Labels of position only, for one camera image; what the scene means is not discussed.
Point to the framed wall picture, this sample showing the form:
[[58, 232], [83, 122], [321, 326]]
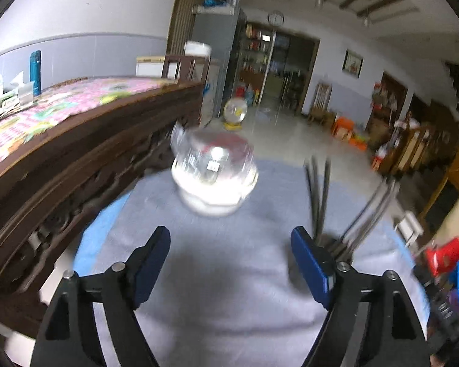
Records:
[[353, 64]]

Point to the blue thermos bottle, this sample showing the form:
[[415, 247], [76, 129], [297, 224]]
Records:
[[35, 72]]

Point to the wooden chair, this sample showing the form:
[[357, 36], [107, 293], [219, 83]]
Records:
[[321, 105]]

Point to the grey towel cloth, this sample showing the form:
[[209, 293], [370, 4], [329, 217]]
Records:
[[222, 260]]

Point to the white bucket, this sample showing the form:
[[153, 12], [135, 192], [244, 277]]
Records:
[[197, 48]]

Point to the orange cardboard box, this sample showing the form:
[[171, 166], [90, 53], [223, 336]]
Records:
[[344, 128]]

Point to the pile of white packets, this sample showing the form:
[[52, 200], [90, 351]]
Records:
[[4, 95]]

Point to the carved dark wooden bed frame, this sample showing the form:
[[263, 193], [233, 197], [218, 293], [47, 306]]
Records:
[[80, 153]]

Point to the metal trolley rack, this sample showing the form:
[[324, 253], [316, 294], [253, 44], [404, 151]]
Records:
[[292, 91]]

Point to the round wall clock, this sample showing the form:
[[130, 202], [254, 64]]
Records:
[[275, 18]]

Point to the pink floral blanket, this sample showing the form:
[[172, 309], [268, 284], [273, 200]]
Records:
[[61, 103]]

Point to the dark wooden door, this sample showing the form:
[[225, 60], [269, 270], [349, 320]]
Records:
[[388, 103]]

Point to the clear plastic bag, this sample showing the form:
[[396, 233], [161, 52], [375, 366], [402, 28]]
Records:
[[214, 153]]

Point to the white chest box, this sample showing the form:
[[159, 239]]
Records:
[[150, 65]]

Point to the wooden staircase railing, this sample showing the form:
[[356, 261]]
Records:
[[420, 149]]

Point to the blue table cloth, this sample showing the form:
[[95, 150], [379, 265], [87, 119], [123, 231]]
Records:
[[95, 233]]

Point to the grey refrigerator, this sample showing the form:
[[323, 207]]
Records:
[[218, 53]]

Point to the shelf cabinet with bottles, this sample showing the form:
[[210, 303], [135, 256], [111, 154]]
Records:
[[254, 61]]

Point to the grey metal chopstick holder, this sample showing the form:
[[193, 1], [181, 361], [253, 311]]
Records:
[[334, 250]]

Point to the red plastic stool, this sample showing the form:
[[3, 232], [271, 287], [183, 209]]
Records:
[[443, 256]]

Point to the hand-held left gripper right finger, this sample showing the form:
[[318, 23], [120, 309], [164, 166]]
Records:
[[310, 271]]

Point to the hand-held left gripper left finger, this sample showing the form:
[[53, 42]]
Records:
[[149, 271]]

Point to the small white stool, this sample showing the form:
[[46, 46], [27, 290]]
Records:
[[409, 229]]

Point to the white floor fan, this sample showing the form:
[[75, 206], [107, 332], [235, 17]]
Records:
[[235, 112]]

